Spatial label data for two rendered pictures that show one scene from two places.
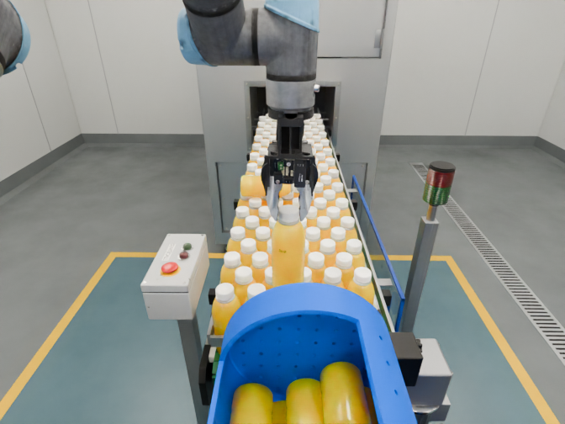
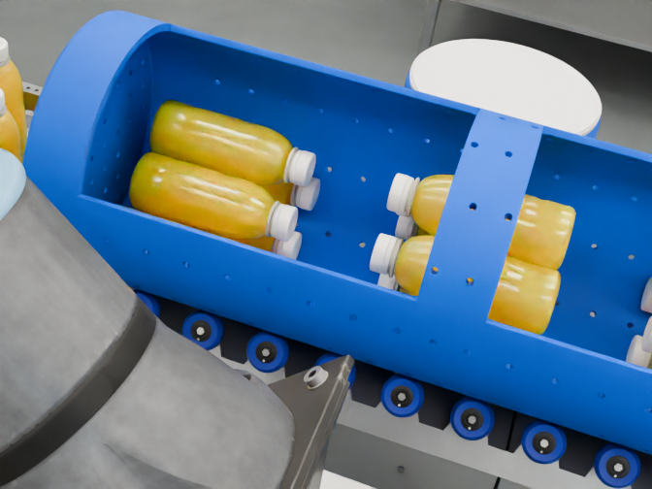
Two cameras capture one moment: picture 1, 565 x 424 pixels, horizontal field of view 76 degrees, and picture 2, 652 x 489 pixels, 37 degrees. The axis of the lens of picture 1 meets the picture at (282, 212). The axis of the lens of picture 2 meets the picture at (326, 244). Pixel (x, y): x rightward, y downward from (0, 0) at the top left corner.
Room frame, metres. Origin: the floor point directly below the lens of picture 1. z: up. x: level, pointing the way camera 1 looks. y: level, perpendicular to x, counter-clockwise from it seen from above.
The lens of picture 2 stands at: (-0.01, 0.75, 1.71)
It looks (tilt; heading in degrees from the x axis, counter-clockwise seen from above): 40 degrees down; 282
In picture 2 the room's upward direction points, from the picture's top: 9 degrees clockwise
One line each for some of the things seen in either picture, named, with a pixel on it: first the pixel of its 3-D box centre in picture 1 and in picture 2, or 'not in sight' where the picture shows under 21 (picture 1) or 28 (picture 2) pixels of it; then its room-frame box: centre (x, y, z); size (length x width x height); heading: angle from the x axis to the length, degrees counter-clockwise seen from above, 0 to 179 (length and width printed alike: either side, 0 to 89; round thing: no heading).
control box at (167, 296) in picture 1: (179, 272); not in sight; (0.68, 0.25, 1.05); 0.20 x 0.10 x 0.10; 179
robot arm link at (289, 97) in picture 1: (293, 93); not in sight; (0.57, -0.02, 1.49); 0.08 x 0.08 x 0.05
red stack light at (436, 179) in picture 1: (440, 176); not in sight; (0.86, -0.40, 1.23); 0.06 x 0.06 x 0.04
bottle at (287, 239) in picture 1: (287, 252); not in sight; (0.59, -0.01, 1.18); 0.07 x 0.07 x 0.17
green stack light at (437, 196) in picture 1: (436, 191); not in sight; (0.86, -0.40, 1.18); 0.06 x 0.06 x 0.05
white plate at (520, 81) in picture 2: not in sight; (505, 88); (0.03, -0.50, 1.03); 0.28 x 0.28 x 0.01
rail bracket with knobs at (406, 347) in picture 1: (395, 360); not in sight; (0.52, -0.24, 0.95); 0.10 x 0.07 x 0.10; 89
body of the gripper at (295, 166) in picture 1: (290, 145); not in sight; (0.56, -0.01, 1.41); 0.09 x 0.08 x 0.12; 179
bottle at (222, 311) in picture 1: (228, 321); not in sight; (0.60, 0.12, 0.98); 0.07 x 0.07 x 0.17
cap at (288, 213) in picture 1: (288, 213); not in sight; (0.59, -0.01, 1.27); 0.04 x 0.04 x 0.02
